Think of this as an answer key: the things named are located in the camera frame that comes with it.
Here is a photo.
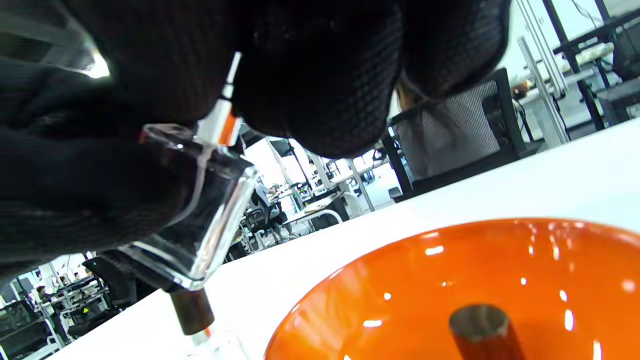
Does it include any white cart with dark top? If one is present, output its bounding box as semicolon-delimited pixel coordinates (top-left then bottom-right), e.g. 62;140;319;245
287;190;351;233

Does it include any person's left hand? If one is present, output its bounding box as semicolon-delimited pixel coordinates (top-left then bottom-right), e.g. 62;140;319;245
0;0;246;281

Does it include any grey metal pole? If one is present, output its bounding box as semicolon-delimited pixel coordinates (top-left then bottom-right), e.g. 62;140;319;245
345;157;376;213

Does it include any black mesh office chair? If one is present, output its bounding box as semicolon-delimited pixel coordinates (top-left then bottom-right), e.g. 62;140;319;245
382;67;543;203

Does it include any person's right hand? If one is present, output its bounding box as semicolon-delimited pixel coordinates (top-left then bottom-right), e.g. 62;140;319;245
232;0;512;160

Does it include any brown wooden perfume bottle cap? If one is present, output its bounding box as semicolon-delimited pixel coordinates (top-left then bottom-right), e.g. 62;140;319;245
448;304;526;360

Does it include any clear glass perfume bottle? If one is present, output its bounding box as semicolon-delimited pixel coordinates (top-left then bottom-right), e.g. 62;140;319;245
169;287;251;360
119;124;260;292

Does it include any white perfume bottle spray pump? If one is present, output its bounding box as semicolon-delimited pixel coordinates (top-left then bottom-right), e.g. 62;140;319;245
197;50;244;147

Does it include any white desk leg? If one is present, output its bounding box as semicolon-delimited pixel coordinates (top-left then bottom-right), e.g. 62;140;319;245
515;0;573;147

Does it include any orange plastic bowl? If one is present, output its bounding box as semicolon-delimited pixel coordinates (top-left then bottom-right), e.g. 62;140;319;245
263;217;640;360

